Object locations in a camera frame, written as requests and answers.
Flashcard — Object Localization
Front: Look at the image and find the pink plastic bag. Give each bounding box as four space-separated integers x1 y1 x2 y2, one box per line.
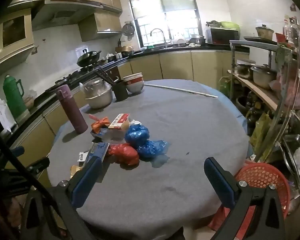
269 67 300 110

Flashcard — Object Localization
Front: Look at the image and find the white thin rod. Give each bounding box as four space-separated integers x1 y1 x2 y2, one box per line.
144 83 218 98

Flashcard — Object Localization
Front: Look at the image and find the white plastic appliance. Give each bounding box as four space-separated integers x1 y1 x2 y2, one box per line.
0 99 17 133

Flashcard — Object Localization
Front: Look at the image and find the steel faucet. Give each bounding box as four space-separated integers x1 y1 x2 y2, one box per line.
150 28 167 48

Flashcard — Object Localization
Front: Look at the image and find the orange plastic bag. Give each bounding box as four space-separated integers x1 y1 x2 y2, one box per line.
88 114 110 134

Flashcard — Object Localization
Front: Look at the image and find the black gas stove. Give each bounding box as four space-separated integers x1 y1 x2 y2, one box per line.
55 65 115 85

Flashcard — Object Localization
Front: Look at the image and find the clay pot with lid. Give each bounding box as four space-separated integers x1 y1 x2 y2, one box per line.
255 24 275 38

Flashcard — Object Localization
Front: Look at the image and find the red and white carton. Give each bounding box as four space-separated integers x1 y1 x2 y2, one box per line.
107 113 130 130

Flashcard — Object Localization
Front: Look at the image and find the green thermos jug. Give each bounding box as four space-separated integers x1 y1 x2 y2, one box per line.
3 74 30 118

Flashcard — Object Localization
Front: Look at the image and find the blue and silver packet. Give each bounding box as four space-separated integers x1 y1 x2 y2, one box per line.
86 142 110 162

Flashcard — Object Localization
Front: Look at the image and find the black microwave oven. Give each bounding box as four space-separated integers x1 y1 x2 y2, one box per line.
205 27 240 45

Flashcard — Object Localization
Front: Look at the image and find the black wok with lid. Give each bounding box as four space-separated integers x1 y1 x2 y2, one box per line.
77 49 102 67

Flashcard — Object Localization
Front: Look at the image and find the steel basin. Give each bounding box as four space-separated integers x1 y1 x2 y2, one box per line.
79 78 113 109

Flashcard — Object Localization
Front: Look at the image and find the small yellow wall cabinet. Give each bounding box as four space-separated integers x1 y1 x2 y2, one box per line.
79 12 122 42

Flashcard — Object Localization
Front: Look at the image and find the white medicine box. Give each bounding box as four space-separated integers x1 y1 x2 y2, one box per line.
77 151 90 167

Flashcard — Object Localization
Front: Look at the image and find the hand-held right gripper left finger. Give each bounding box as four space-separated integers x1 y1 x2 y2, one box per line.
20 156 104 240

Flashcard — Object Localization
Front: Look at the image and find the steel range hood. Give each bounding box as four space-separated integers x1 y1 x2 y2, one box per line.
7 0 123 30

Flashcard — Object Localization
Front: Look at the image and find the red plastic bag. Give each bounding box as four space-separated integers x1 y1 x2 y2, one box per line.
107 143 140 166

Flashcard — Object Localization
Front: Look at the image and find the kitchen window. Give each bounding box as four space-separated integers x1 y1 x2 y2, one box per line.
125 0 201 48

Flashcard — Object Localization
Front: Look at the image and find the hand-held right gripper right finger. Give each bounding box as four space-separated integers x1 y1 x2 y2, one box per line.
204 157 288 240

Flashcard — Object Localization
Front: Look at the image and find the green plastic basin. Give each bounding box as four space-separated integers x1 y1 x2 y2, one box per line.
219 21 240 30

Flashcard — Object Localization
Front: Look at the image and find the yellow plastic bag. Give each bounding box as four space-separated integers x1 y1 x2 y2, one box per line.
250 111 273 155

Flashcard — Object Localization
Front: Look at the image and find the green bottle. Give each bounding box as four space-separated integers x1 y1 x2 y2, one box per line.
219 77 232 98

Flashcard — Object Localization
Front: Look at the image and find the metal shelf rack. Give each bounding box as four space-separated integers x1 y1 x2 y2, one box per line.
227 17 300 205

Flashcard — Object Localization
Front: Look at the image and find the large steel cooking pot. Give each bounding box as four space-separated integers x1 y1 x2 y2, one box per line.
250 64 277 89

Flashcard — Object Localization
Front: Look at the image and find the black cable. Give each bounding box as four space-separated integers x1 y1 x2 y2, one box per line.
0 122 74 240

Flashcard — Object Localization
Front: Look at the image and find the glass door wall cabinet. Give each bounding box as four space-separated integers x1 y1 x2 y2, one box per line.
0 7 36 68

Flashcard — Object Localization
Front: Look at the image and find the grey tablecloth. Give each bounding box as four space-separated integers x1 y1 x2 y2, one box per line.
47 79 250 233

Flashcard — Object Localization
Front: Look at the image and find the purple thermos bottle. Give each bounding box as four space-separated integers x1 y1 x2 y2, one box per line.
55 84 89 134

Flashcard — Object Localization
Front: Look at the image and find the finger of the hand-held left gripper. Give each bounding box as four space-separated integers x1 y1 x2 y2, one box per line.
7 157 51 178
4 146 25 161

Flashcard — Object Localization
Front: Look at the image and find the tan paper wrapper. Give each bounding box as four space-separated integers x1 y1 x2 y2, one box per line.
70 165 83 178

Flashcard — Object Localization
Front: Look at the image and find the large white bowl red band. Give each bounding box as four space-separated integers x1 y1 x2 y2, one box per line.
125 79 145 94

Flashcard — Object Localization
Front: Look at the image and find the brass pot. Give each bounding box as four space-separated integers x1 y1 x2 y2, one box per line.
115 45 135 57

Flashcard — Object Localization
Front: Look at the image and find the red plastic basket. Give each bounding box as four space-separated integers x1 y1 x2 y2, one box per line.
207 160 292 240

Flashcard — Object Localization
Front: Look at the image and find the steel pot with lid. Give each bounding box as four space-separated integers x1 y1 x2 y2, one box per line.
189 34 206 46

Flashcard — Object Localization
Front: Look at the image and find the white bowl with red rim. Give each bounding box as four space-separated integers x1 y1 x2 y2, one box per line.
123 72 143 82

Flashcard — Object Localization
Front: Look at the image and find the small dark cooking pot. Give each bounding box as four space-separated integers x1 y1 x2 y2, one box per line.
236 62 253 77

